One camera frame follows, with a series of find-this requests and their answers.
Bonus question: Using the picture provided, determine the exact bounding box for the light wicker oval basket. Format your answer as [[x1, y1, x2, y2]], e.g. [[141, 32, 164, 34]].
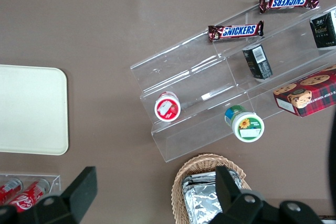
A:
[[171, 153, 253, 224]]

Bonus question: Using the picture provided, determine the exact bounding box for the dark carton with barcode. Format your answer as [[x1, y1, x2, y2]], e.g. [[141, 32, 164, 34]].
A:
[[241, 44, 274, 82]]

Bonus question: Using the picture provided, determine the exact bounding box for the green sunflower lid cup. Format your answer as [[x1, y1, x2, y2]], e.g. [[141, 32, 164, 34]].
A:
[[224, 104, 265, 143]]

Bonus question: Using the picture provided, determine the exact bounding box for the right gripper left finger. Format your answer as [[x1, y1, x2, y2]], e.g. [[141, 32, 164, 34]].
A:
[[26, 166, 98, 224]]

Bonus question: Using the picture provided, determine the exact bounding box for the red lid yogurt cup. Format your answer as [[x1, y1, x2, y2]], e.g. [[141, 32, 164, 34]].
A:
[[153, 91, 182, 122]]

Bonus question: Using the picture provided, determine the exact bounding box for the clear acrylic bottle rack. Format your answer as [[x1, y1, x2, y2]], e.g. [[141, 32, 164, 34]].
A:
[[0, 173, 62, 206]]

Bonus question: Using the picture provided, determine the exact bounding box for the dark carton with white side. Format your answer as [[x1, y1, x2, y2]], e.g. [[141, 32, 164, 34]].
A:
[[309, 8, 336, 50]]

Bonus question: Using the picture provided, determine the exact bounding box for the Snickers chocolate bar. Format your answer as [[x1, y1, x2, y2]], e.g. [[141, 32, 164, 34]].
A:
[[207, 20, 265, 43], [259, 0, 321, 14]]

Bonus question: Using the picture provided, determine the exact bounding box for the beige plastic tray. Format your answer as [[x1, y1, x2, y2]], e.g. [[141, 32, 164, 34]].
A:
[[0, 64, 69, 156]]

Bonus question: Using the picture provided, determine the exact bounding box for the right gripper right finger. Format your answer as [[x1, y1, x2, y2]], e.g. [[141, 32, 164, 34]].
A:
[[209, 165, 279, 224]]

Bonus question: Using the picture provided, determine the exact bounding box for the red tartan cookie box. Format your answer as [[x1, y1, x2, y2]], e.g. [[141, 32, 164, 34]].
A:
[[272, 64, 336, 118]]

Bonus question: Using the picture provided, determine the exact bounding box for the clear acrylic stepped shelf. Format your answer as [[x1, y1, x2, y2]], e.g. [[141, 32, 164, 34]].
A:
[[129, 0, 336, 163]]

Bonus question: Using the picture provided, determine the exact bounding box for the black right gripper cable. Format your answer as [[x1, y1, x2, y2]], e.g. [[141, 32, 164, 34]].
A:
[[324, 108, 336, 210]]

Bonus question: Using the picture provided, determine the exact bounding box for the foil wrapped pack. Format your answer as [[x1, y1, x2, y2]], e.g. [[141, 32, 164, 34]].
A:
[[181, 170, 243, 192], [183, 182, 224, 224]]

